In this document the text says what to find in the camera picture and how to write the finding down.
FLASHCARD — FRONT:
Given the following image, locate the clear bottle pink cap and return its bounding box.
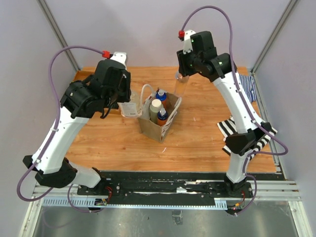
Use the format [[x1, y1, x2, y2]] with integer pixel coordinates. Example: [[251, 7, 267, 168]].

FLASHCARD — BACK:
[[174, 72, 190, 97]]

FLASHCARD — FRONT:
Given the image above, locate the clear bottle white cap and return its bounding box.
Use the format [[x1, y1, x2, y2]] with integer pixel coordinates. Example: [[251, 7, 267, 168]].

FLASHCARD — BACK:
[[118, 90, 142, 118]]

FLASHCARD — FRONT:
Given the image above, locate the blue white striped cloth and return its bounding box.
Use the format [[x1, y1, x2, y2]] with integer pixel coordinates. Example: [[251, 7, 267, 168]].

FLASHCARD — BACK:
[[239, 75, 257, 103]]

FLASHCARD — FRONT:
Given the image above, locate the black white striped cloth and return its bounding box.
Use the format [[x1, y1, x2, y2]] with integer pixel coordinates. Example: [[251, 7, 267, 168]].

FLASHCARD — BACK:
[[217, 116, 271, 156]]

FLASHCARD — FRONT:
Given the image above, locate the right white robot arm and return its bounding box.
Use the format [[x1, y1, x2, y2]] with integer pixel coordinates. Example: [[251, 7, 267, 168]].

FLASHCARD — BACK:
[[177, 30, 274, 198]]

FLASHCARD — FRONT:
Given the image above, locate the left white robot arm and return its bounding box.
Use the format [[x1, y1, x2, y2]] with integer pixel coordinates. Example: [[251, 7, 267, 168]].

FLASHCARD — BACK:
[[23, 52, 131, 196]]

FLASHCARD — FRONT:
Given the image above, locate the canvas tote bag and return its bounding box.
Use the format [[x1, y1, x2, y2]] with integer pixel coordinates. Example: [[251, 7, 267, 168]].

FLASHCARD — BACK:
[[138, 84, 182, 143]]

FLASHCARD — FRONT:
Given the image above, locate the wooden compartment tray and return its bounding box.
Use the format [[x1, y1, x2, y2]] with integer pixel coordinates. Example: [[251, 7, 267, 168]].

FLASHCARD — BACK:
[[73, 67, 120, 115]]

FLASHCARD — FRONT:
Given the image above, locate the orange spray bottle back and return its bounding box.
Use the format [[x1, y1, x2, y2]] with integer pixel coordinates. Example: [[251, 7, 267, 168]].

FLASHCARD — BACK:
[[156, 89, 167, 109]]

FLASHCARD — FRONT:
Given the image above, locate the orange spray bottle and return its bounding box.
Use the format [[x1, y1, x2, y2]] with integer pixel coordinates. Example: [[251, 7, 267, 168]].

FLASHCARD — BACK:
[[156, 89, 167, 109], [157, 107, 168, 126]]

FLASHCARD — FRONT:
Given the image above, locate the orange spray bottle front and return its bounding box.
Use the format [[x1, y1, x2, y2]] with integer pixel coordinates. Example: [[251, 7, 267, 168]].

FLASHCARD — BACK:
[[157, 107, 168, 126]]

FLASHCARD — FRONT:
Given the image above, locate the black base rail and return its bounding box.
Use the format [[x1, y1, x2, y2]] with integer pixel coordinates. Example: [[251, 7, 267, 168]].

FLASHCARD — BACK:
[[77, 170, 254, 205]]

